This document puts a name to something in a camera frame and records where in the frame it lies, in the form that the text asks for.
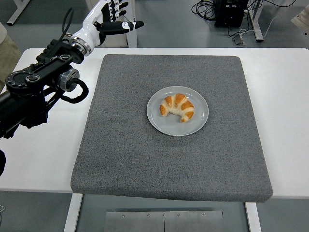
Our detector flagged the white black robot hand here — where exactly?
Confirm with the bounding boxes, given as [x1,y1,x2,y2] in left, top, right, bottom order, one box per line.
[71,0,145,53]

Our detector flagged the golden croissant bread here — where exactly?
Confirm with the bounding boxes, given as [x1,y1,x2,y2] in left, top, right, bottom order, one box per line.
[159,93,195,123]

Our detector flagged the grey round plate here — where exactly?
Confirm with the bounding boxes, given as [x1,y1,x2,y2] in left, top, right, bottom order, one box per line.
[146,86,210,137]

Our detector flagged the person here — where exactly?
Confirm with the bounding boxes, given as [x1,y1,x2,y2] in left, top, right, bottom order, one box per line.
[0,21,22,92]
[290,3,309,36]

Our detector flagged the black computer tower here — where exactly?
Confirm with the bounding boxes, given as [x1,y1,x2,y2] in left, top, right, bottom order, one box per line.
[213,0,249,28]

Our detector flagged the grey foot pedal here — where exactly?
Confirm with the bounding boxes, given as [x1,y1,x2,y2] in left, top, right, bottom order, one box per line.
[231,33,247,47]

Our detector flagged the grey felt mat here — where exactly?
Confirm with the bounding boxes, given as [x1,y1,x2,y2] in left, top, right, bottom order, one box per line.
[70,54,274,203]

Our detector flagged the white desk leg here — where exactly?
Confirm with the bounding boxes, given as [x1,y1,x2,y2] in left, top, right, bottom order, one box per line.
[247,0,264,44]

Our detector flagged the white table leg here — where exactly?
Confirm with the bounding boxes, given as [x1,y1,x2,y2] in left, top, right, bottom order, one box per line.
[244,202,262,232]
[63,193,84,232]

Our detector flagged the white desk foot frame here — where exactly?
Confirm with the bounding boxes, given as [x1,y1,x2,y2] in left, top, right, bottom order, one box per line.
[6,0,31,26]

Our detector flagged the black cable bundle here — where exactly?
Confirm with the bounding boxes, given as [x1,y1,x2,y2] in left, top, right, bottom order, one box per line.
[191,0,218,23]

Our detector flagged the white cable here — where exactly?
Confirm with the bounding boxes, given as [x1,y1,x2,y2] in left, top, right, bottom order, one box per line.
[238,0,297,39]

